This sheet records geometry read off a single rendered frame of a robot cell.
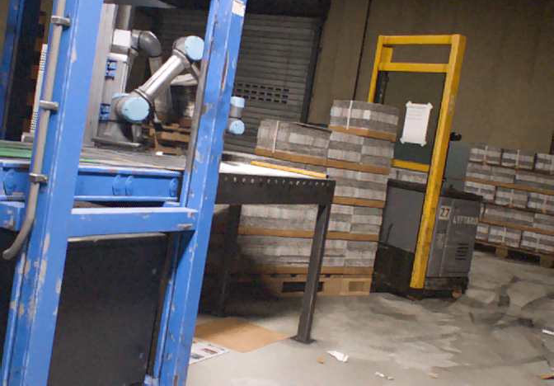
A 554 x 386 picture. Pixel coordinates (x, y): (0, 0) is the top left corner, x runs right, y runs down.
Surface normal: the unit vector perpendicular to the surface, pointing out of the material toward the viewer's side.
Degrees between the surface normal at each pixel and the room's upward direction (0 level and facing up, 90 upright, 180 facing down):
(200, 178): 90
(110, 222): 90
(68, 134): 90
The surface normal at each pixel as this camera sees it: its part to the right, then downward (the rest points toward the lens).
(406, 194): -0.76, -0.09
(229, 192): 0.86, 0.17
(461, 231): 0.63, 0.15
